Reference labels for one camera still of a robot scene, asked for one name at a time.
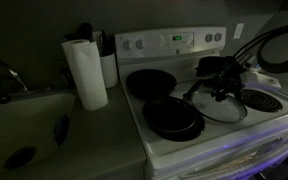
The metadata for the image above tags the front coil burner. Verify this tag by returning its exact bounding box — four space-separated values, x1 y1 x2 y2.
241 89 283 112

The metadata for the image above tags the black cooking pot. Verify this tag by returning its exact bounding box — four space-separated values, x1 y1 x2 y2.
176 55 248 84

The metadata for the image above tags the white wall outlet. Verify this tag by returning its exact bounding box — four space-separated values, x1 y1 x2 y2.
233 23 244 39

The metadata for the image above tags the white paper towel roll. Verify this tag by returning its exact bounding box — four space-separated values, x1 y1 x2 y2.
62 40 108 111

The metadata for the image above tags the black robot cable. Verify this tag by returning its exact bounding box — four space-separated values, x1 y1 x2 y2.
232 20 288 63

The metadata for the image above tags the white utensil crock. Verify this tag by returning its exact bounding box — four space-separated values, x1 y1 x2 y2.
101 54 118 88

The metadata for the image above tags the blue sponge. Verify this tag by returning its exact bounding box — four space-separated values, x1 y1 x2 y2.
53 114 70 146

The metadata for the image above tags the back left black burner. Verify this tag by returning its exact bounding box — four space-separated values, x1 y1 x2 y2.
126 69 177 100

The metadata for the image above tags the glass pot lid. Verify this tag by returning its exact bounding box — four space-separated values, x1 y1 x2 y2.
191 90 247 123

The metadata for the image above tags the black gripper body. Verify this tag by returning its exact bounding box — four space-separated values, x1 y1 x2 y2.
216 62 246 92

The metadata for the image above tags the white electric stove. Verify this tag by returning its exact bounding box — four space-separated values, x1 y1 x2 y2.
115 27 288 180

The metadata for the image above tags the chrome faucet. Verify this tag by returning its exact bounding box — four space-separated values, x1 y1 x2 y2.
0 59 28 95

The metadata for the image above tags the white kitchen sink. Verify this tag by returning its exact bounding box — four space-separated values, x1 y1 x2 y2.
0 93 75 173

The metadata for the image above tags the black frying pan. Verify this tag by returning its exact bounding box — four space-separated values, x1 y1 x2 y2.
142 80 205 134

